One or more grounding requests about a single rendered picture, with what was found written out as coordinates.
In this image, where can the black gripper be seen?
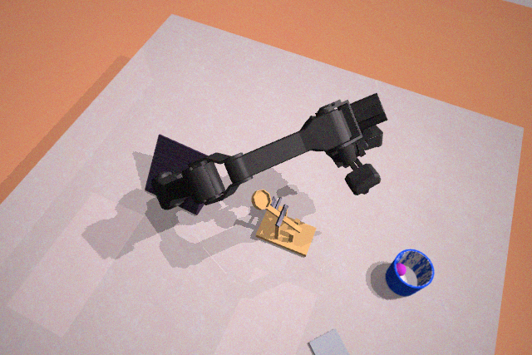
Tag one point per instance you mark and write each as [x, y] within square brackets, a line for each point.
[363, 177]

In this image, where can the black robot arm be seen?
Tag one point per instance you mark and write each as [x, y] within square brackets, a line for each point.
[330, 129]

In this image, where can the purple ball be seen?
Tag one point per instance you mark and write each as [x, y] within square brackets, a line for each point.
[401, 269]

